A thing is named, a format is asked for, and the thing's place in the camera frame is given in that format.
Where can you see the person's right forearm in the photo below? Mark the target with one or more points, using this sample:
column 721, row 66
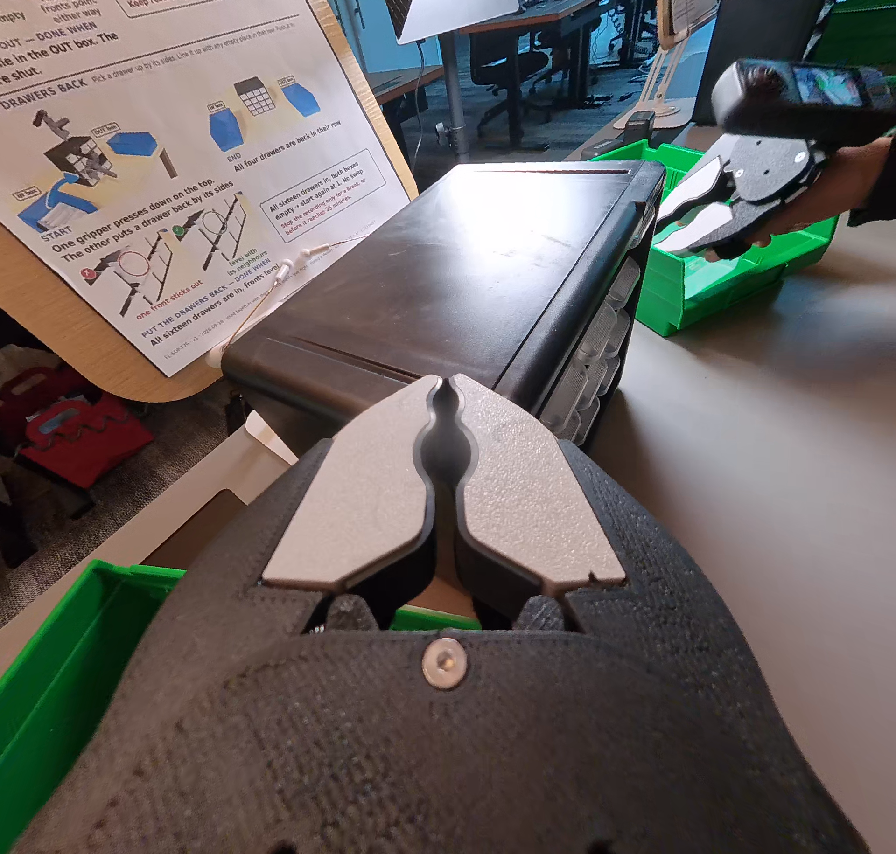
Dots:
column 878, row 189

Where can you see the white instruction sheet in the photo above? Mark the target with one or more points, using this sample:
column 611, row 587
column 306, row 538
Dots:
column 175, row 168

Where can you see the grey light stand pole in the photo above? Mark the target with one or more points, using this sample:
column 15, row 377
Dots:
column 453, row 91

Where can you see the pale desk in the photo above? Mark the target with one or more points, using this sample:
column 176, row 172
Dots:
column 756, row 483

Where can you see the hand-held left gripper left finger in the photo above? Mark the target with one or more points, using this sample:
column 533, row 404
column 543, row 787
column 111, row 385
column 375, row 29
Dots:
column 350, row 511

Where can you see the white stand base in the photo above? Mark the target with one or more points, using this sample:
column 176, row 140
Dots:
column 269, row 441

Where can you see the long office table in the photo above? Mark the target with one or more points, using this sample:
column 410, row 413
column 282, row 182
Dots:
column 553, row 11

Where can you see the green plastic bin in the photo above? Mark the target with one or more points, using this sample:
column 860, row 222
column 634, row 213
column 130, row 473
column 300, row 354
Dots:
column 700, row 308
column 861, row 28
column 56, row 658

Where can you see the set of clear drawers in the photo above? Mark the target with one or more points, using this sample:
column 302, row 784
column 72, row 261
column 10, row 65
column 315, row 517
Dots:
column 602, row 336

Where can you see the red bag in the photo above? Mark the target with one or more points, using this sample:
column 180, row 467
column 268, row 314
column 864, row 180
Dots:
column 28, row 392
column 84, row 448

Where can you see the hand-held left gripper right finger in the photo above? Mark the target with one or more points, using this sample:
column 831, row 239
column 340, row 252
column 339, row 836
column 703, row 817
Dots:
column 539, row 511

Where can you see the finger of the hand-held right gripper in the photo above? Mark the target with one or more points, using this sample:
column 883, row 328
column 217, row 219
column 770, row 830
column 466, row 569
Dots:
column 707, row 228
column 693, row 186

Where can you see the black office chair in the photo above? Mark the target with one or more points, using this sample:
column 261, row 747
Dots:
column 511, row 63

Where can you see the instruction sheet on board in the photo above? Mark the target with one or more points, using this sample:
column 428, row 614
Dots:
column 105, row 361

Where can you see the wooden stand with sheet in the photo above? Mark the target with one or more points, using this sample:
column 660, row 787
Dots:
column 682, row 0

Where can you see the black drawer cabinet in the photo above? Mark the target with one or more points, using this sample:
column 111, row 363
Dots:
column 763, row 42
column 455, row 266

